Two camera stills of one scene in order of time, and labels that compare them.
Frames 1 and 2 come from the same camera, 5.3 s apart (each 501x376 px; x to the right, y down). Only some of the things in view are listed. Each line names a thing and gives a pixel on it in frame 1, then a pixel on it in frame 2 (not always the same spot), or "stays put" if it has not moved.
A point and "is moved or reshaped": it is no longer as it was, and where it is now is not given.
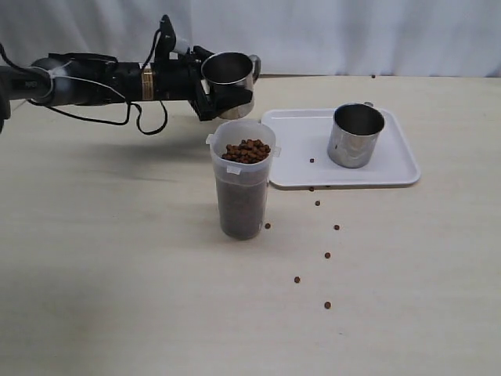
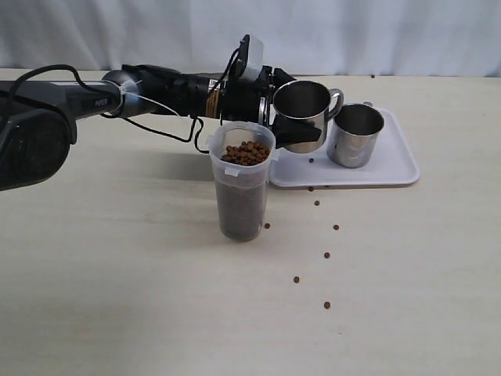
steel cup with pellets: [355, 133] stays put
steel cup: [238, 70] is moved or reshaped
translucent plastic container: [243, 153] stays put
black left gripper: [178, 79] -> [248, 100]
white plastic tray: [300, 152] stays put
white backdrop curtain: [325, 37] stays put
